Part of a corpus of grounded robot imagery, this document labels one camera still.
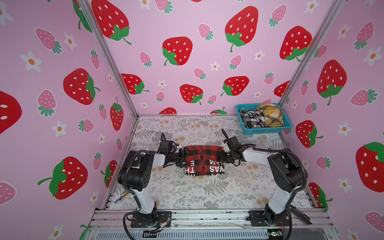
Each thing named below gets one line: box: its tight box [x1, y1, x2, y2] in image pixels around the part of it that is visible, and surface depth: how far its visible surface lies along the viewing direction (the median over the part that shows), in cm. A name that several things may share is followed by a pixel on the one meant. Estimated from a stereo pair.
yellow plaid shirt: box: [255, 103, 284, 127], surface depth 110 cm
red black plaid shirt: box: [184, 145, 225, 176], surface depth 91 cm
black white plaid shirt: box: [239, 108, 267, 129], surface depth 109 cm
